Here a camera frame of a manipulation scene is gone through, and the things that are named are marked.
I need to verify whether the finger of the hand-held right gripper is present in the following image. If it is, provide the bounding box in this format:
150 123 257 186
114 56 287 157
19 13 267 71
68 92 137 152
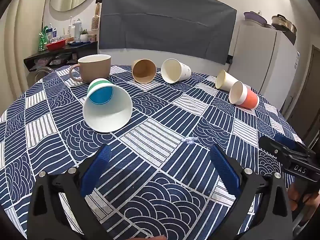
274 133 307 152
259 136 300 162

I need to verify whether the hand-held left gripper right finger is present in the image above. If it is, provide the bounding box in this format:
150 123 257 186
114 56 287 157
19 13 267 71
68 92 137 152
209 144 294 240

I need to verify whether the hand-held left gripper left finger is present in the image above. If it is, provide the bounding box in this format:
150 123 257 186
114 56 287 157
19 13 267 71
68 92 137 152
26 144 143 240

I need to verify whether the green striped white paper cup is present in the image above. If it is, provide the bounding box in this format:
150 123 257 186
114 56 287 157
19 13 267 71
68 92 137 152
82 78 133 133

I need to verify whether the orange and white cup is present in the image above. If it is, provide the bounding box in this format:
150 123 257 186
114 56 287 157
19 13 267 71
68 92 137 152
229 81 260 110

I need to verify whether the cream paper cup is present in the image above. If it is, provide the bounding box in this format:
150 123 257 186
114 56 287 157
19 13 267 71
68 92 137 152
215 70 240 92

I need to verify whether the brown paper cup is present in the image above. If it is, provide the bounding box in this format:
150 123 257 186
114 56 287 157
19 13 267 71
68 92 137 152
132 59 157 84

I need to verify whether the white printed paper cup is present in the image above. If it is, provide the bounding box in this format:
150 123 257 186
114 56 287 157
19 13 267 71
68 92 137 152
161 58 192 84

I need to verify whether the person's right hand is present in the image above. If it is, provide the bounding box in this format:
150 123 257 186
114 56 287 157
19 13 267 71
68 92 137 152
287 184 320 212

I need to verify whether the brown wooden door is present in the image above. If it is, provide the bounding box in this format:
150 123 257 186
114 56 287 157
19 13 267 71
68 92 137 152
303 44 320 146

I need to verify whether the white refrigerator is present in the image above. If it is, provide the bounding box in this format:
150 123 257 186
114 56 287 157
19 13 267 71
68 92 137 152
228 19 300 117

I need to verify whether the blue patterned tablecloth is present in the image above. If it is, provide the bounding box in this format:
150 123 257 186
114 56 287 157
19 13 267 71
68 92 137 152
0 64 309 240

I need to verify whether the beige ceramic mug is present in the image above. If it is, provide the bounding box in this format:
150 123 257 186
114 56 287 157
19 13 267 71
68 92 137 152
69 54 112 84

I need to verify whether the metal chair back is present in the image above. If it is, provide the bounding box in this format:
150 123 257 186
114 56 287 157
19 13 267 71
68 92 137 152
34 66 55 83

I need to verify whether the metal steamer pot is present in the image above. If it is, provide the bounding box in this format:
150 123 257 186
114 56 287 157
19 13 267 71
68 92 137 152
271 14 298 33

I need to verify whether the purple pot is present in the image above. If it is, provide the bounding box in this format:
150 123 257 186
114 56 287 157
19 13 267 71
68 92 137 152
243 11 267 27

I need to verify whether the red bowl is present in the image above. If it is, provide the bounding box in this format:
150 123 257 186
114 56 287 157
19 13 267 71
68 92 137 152
46 39 67 52

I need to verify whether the green plastic bottle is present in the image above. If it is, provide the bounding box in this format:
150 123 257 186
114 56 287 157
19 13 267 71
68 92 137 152
38 26 50 52

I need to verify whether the grey cloth screen cover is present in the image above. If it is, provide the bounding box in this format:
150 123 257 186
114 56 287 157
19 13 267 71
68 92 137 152
98 0 238 65

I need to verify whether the black wall shelf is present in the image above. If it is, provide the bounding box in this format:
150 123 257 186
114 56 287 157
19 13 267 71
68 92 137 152
23 41 98 72

